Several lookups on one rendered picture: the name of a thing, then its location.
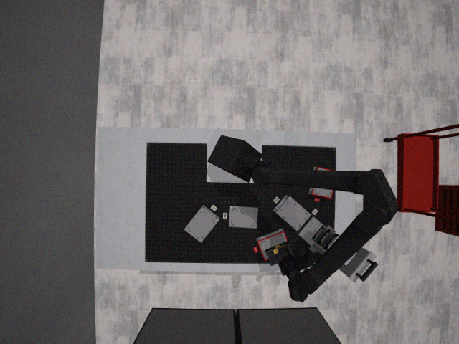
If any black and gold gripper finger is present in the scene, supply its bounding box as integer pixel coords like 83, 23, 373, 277
273, 245, 286, 254

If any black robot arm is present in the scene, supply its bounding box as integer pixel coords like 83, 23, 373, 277
237, 153, 398, 302

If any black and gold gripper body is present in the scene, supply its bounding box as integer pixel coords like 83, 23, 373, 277
275, 246, 294, 276

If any grey slotted shelf rack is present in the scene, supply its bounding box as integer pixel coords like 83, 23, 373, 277
298, 216, 370, 277

